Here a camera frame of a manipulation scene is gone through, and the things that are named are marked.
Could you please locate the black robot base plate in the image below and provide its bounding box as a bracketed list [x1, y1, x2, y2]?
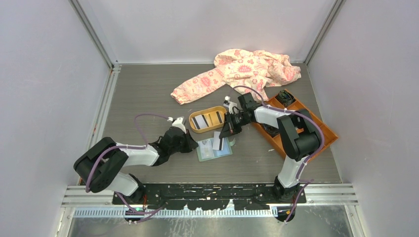
[108, 183, 306, 211]

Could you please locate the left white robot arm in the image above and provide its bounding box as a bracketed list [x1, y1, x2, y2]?
[73, 126, 199, 204]

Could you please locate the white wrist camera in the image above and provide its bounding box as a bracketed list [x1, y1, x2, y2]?
[223, 96, 238, 114]
[167, 117, 187, 133]

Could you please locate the aluminium frame rail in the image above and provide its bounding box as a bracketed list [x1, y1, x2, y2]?
[68, 0, 123, 79]

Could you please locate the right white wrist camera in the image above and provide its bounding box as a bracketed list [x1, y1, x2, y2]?
[223, 96, 238, 114]

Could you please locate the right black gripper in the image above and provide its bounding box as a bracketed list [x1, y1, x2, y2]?
[219, 112, 251, 139]

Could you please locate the rolled dark tie back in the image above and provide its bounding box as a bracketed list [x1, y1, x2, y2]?
[275, 90, 295, 108]

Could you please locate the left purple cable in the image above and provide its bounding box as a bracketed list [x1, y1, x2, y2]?
[85, 113, 174, 224]

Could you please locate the purple cable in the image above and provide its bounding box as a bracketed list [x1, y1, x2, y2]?
[85, 113, 174, 224]
[227, 85, 325, 223]

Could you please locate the green card holder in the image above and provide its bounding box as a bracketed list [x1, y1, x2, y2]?
[196, 138, 236, 162]

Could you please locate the orange compartment organizer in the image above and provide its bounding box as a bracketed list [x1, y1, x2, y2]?
[252, 89, 338, 162]

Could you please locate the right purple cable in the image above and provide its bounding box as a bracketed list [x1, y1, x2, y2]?
[227, 85, 325, 223]

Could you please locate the pink patterned garment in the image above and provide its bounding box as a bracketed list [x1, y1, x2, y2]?
[171, 49, 301, 105]

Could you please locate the yellow oval tray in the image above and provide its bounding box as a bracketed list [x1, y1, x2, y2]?
[189, 106, 227, 133]

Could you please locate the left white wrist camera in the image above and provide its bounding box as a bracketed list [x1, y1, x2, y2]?
[167, 117, 187, 133]

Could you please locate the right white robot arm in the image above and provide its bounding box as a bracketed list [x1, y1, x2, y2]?
[219, 93, 324, 203]

